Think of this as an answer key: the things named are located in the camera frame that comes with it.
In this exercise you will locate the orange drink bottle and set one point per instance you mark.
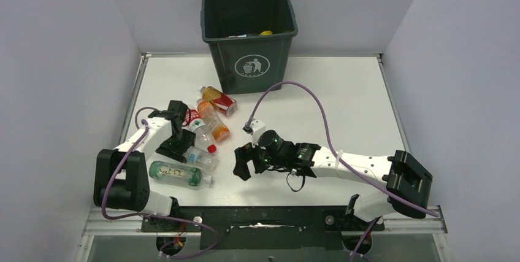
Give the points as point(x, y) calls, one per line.
point(219, 130)

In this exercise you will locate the dark green trash bin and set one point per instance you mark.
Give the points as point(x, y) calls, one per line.
point(250, 64)

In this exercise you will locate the aluminium front rail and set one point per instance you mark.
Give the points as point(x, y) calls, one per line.
point(97, 225)

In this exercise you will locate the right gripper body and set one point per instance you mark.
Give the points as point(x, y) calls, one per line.
point(261, 160)

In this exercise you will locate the red orange tea bottle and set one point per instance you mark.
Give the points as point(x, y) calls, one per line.
point(220, 101)

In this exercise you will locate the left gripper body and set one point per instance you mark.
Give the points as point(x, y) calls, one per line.
point(179, 142)

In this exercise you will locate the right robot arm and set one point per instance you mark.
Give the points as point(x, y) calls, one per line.
point(402, 183)

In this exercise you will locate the red white label bottle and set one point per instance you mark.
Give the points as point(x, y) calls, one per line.
point(237, 36)

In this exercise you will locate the light blue label bottle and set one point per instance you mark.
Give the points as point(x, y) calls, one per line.
point(202, 159)

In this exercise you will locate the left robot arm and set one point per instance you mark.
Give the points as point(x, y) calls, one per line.
point(121, 177)

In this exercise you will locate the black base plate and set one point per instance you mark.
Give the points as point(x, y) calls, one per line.
point(261, 228)

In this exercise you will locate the green tea bottle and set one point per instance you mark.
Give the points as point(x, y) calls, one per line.
point(179, 175)

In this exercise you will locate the red label bottle left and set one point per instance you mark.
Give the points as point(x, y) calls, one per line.
point(195, 124)

